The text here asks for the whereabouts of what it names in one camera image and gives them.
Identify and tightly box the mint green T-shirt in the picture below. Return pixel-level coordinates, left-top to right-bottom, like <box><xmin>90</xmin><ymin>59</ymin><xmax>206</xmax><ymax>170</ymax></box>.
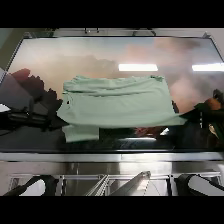
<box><xmin>56</xmin><ymin>74</ymin><xmax>188</xmax><ymax>144</ymax></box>

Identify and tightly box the silver frame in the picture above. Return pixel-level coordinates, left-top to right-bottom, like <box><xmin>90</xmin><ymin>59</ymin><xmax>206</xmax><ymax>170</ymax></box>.
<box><xmin>0</xmin><ymin>29</ymin><xmax>224</xmax><ymax>197</ymax></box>

